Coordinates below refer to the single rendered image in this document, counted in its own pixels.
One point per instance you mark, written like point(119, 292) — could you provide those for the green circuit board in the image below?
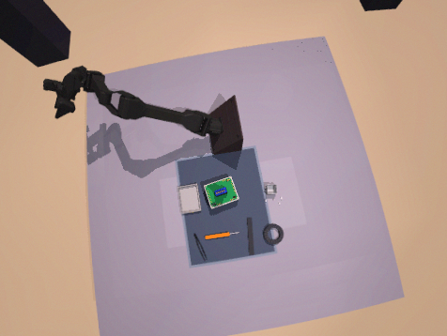
point(223, 198)

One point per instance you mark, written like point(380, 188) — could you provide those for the dark blue work mat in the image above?
point(244, 168)

